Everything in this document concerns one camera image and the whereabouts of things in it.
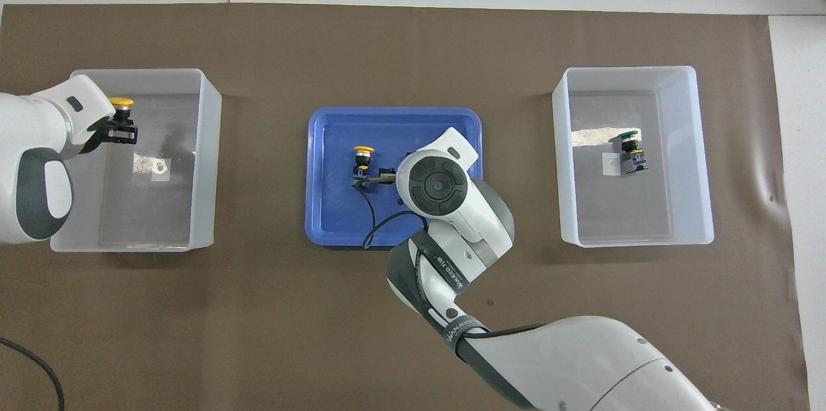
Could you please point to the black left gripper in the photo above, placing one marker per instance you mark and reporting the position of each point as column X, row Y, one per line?
column 97, row 135

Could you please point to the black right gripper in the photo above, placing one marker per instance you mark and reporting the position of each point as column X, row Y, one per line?
column 387, row 175

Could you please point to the yellow push button switch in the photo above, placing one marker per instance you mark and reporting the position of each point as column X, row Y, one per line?
column 121, row 102
column 363, row 151

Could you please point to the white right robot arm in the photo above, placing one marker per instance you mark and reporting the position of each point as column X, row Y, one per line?
column 439, row 185

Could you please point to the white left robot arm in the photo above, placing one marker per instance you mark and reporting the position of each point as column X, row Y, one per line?
column 32, row 127

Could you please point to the blue plastic tray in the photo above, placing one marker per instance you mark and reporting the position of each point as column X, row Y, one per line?
column 329, row 133

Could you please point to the translucent white plastic box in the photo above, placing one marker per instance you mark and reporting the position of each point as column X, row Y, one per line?
column 155, row 217
column 619, row 217

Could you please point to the brown paper table mat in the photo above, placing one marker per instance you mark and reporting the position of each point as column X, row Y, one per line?
column 258, row 333

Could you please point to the white paper sticker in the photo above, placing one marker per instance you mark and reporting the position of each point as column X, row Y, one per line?
column 610, row 164

